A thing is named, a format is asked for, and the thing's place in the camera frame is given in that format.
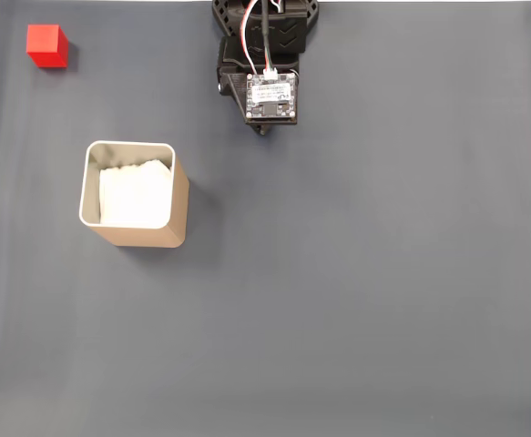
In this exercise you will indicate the red cube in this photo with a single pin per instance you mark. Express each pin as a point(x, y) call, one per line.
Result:
point(44, 43)

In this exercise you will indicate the tan box with metal interior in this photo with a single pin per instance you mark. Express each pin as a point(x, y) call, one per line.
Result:
point(178, 205)

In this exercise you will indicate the white tissue paper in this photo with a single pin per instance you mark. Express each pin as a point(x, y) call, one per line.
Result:
point(133, 196)

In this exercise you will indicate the blue-grey table mat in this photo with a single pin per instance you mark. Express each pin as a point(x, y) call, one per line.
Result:
point(338, 273)

